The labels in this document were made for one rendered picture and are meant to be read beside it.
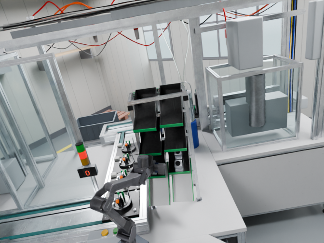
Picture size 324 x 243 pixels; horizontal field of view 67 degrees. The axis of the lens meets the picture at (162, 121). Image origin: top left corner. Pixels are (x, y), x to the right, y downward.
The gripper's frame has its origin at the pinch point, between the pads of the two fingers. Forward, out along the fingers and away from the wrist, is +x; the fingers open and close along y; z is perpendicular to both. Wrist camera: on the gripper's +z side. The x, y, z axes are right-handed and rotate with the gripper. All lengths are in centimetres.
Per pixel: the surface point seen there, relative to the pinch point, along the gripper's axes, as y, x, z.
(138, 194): 17.3, 20.3, -28.9
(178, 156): -13.4, 12.7, 2.1
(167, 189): -5.9, 12.8, -20.1
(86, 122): 167, 203, -9
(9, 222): 107, -3, -47
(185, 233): -18.7, 2.6, -43.1
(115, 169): 47, 49, -23
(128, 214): 17.4, 1.9, -34.3
